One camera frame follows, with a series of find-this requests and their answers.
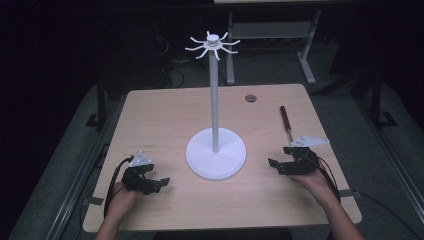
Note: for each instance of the grey metal rail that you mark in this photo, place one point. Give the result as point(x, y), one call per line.
point(393, 160)
point(83, 170)

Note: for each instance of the white metal frame table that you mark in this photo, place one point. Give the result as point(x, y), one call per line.
point(273, 30)

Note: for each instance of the white hook rack stand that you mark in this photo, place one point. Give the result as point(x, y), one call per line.
point(215, 156)

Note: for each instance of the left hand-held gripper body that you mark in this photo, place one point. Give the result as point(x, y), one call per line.
point(134, 177)

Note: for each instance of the person's left hand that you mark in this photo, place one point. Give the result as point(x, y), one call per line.
point(122, 200)

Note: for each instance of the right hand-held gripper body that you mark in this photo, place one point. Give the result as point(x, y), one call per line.
point(301, 159)

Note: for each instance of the grey tape strip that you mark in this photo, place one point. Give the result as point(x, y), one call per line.
point(348, 193)
point(92, 201)

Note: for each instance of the black metal stand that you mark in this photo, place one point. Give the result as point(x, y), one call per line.
point(100, 106)
point(378, 103)

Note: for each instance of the person's right hand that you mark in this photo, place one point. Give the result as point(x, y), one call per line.
point(315, 185)

